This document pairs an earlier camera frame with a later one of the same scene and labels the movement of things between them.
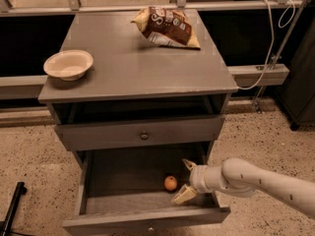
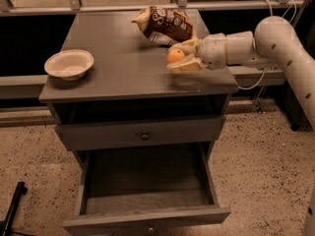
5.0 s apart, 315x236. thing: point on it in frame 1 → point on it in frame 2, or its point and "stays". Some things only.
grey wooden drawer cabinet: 141,116 stays
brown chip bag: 166,27 stays
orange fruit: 170,183 → 174,54
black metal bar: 5,225 stays
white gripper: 197,178 → 212,50
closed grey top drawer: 118,135 stays
